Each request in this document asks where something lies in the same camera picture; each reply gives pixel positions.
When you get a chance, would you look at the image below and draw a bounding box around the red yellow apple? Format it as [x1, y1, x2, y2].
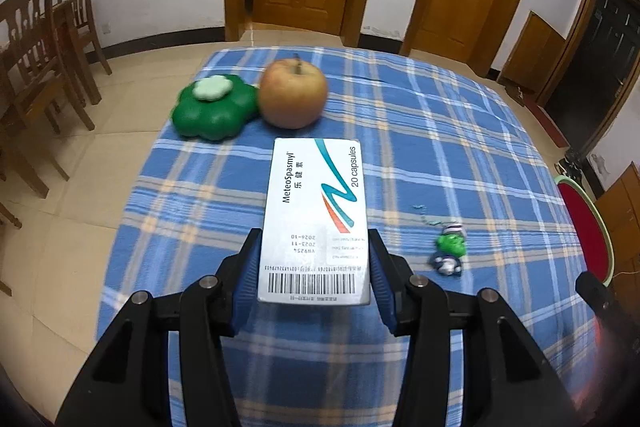
[257, 54, 329, 130]

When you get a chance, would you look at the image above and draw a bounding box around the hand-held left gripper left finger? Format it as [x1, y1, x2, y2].
[55, 228, 264, 427]

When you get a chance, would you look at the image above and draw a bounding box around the small wooden wall cupboard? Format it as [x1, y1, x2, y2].
[500, 11, 568, 100]

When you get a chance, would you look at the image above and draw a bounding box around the green clover toy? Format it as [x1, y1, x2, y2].
[171, 74, 261, 142]

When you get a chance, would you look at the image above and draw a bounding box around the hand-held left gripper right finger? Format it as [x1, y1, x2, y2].
[368, 228, 576, 427]

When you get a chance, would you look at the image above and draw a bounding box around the red door mat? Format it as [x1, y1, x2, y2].
[522, 99, 571, 148]

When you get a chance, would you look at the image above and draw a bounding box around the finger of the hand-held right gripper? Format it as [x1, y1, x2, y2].
[575, 272, 618, 328]

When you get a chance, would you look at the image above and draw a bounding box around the green basin with red interior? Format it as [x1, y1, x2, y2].
[554, 175, 615, 286]

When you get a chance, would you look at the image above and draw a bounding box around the blue plaid tablecloth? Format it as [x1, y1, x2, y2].
[95, 47, 596, 427]

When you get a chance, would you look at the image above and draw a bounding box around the wooden chair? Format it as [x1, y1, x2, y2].
[56, 0, 114, 105]
[0, 199, 23, 298]
[0, 0, 97, 198]

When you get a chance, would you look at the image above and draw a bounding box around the white medicine box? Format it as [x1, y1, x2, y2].
[257, 138, 372, 306]

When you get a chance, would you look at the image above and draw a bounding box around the long wooden cabinet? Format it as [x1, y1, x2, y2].
[592, 162, 640, 268]

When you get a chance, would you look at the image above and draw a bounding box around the small green figurine keychain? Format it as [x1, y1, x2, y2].
[412, 204, 469, 277]

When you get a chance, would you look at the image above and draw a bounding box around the dark entrance door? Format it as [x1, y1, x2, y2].
[535, 0, 640, 155]

